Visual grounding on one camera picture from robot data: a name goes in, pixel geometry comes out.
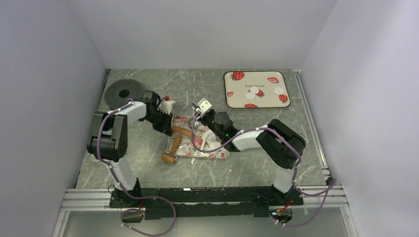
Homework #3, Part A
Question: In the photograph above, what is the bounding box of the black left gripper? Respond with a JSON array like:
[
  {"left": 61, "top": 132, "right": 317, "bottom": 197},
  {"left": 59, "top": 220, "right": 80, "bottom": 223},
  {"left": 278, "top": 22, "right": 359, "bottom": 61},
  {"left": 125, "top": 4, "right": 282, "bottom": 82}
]
[{"left": 143, "top": 110, "right": 173, "bottom": 137}]

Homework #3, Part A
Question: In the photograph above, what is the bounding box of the white dough scrap strip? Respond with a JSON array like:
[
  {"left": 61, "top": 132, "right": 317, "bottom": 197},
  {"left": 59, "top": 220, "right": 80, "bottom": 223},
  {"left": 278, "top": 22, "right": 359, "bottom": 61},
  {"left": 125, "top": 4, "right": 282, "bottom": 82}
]
[{"left": 200, "top": 130, "right": 217, "bottom": 151}]

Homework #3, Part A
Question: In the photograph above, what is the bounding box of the floral print tray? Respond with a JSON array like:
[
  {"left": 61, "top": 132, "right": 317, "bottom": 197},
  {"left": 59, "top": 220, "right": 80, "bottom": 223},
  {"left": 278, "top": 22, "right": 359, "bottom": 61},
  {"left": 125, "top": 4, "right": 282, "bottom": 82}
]
[{"left": 167, "top": 116, "right": 230, "bottom": 159}]

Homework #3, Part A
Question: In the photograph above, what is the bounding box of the wooden rolling pin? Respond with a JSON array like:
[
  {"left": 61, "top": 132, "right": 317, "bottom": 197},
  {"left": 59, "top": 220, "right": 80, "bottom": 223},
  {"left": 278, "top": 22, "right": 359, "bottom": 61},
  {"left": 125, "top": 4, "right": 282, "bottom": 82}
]
[{"left": 161, "top": 125, "right": 192, "bottom": 164}]

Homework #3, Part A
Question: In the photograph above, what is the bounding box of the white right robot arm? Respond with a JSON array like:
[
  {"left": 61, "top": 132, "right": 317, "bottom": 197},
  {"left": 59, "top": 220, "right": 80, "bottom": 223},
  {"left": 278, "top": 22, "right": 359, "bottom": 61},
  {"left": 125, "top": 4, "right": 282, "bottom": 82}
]
[{"left": 193, "top": 109, "right": 306, "bottom": 205}]

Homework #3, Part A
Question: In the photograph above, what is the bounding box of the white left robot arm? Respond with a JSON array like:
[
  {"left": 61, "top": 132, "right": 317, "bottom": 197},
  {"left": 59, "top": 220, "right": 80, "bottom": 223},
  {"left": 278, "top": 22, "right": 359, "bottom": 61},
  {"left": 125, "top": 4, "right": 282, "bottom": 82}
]
[{"left": 86, "top": 90, "right": 175, "bottom": 207}]

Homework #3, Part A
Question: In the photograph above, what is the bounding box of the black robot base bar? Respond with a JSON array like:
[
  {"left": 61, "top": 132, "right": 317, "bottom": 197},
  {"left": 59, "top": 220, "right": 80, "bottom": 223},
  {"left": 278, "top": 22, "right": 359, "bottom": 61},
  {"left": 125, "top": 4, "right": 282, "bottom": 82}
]
[{"left": 109, "top": 186, "right": 303, "bottom": 220}]

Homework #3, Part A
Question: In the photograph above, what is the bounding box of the round white wrapper left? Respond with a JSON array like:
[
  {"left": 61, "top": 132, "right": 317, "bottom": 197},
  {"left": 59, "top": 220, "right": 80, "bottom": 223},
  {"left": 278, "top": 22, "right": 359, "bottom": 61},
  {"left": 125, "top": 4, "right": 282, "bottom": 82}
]
[{"left": 245, "top": 92, "right": 255, "bottom": 100}]

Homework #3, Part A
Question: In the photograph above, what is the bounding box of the round white wrapper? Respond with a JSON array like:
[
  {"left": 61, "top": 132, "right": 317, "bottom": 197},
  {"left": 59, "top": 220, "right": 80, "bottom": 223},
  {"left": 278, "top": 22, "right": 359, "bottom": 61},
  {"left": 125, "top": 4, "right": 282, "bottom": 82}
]
[
  {"left": 245, "top": 92, "right": 255, "bottom": 100},
  {"left": 249, "top": 86, "right": 259, "bottom": 94},
  {"left": 274, "top": 86, "right": 285, "bottom": 95}
]

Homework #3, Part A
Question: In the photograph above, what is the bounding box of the strawberry print tray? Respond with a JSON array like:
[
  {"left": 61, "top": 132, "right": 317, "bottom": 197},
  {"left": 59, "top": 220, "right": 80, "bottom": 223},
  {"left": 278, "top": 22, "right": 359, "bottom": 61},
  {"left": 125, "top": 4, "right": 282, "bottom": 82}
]
[{"left": 223, "top": 71, "right": 291, "bottom": 109}]

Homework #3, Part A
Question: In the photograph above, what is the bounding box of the round white wrapper middle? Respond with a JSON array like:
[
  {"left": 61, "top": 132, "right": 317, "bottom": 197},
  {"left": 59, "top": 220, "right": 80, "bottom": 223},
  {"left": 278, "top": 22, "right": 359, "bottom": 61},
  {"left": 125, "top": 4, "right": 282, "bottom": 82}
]
[{"left": 249, "top": 86, "right": 259, "bottom": 94}]

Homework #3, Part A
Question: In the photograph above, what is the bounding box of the black filament spool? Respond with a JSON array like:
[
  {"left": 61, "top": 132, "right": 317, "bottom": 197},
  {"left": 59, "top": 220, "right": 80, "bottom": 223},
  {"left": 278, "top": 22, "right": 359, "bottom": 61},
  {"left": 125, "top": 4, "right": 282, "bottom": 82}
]
[{"left": 104, "top": 79, "right": 145, "bottom": 110}]

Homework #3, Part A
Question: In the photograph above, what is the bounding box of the round white wrapper right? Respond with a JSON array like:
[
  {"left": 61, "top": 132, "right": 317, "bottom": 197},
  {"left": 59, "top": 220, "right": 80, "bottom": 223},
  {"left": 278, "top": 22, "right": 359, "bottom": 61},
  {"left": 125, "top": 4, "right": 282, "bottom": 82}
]
[{"left": 274, "top": 86, "right": 285, "bottom": 95}]

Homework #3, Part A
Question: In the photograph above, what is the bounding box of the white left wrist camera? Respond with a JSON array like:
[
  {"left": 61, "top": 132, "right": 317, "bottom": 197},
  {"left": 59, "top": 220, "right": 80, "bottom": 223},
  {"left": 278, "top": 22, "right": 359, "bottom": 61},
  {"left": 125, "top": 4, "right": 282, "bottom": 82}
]
[{"left": 158, "top": 96, "right": 175, "bottom": 115}]

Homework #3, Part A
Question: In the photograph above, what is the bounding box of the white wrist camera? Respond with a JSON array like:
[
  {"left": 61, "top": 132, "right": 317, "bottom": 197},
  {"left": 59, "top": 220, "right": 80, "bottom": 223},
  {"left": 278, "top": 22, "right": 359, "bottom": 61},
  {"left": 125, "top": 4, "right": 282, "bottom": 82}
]
[
  {"left": 192, "top": 98, "right": 212, "bottom": 117},
  {"left": 158, "top": 96, "right": 175, "bottom": 115}
]

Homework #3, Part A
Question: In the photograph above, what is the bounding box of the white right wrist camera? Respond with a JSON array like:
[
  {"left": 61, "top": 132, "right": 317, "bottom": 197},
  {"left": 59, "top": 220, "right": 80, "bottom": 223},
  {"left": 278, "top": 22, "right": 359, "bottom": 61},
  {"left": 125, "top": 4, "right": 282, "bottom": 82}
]
[{"left": 192, "top": 98, "right": 212, "bottom": 117}]

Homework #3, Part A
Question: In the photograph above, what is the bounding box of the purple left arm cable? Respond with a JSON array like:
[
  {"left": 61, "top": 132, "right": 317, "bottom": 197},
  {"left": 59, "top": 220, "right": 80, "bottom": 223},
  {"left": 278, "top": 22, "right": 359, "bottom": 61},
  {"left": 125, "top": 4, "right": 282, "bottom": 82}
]
[{"left": 97, "top": 96, "right": 177, "bottom": 237}]

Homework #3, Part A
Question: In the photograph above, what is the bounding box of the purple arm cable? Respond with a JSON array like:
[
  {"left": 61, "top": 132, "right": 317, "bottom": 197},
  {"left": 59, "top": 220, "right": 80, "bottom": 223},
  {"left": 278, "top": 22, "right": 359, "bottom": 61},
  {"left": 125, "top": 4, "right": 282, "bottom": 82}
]
[
  {"left": 97, "top": 96, "right": 177, "bottom": 237},
  {"left": 190, "top": 111, "right": 337, "bottom": 229}
]

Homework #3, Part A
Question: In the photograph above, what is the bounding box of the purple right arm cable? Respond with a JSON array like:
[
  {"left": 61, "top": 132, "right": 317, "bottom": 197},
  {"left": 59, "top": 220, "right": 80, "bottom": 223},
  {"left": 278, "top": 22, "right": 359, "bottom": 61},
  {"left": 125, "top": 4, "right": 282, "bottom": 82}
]
[{"left": 190, "top": 111, "right": 337, "bottom": 229}]

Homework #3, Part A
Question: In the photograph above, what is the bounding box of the aluminium frame rail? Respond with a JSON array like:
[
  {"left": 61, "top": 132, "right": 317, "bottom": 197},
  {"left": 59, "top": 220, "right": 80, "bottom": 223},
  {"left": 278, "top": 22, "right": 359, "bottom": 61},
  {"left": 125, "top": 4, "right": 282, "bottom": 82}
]
[{"left": 60, "top": 189, "right": 111, "bottom": 211}]

